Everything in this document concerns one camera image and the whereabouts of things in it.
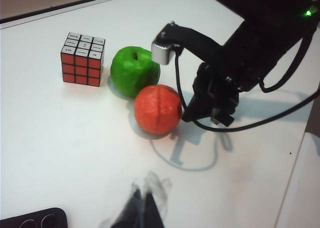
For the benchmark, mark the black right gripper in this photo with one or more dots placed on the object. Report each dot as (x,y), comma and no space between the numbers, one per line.
(215,88)

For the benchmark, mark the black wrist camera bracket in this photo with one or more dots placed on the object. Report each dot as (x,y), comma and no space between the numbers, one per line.
(192,38)

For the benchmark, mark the orange fruit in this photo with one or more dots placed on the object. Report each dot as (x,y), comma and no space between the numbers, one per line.
(155,110)

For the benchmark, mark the black smartphone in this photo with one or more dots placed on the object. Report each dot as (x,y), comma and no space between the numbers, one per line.
(30,220)

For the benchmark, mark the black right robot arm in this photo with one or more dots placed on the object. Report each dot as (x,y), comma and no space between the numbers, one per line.
(262,18)

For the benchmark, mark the green apple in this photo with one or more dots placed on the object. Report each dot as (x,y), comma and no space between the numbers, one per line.
(130,73)

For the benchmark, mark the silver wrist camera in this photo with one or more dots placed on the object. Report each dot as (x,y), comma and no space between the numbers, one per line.
(161,53)

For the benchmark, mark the Rubik's cube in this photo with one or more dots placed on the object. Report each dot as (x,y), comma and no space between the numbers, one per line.
(80,70)

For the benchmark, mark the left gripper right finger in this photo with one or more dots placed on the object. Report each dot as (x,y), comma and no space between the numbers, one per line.
(153,213)

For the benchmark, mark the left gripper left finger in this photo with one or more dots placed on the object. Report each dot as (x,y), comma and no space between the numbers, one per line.
(130,213)

